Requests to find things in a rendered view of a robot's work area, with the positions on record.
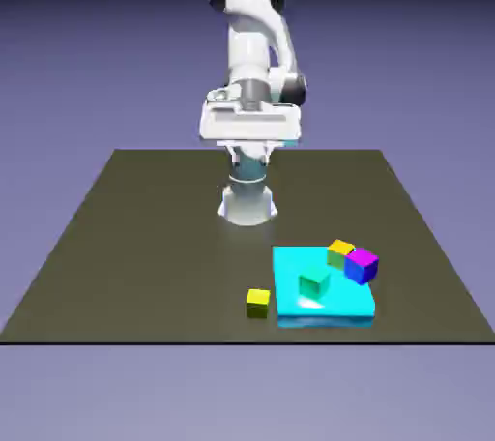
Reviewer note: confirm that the large cyan box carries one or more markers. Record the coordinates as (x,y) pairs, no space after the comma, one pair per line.
(321,294)

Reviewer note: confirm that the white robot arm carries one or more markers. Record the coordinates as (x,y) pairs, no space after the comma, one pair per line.
(247,42)

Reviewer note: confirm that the small purple cube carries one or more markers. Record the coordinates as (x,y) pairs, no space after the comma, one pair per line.
(362,265)

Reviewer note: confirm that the small orange cube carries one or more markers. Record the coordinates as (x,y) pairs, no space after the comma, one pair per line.
(338,253)

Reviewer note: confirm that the small green cube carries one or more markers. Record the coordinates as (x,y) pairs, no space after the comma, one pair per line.
(314,283)

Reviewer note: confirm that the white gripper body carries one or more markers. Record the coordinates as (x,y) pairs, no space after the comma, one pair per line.
(249,123)

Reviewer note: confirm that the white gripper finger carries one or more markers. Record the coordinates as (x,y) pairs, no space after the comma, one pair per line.
(235,154)
(266,155)

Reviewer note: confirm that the small yellow cube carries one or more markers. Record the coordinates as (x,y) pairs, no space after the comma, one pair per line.
(258,302)

